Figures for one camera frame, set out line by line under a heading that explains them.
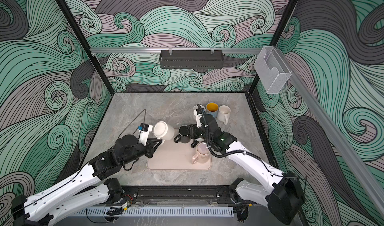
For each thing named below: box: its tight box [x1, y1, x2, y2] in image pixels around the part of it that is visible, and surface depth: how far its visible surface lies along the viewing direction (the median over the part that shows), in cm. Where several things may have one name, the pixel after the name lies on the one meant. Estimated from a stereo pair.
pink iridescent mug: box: [191, 141, 211, 165], surface depth 79 cm
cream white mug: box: [153, 121, 175, 146], surface depth 71 cm
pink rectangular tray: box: [146, 129, 212, 170], surface depth 85 cm
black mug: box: [173, 125, 191, 144], surface depth 89 cm
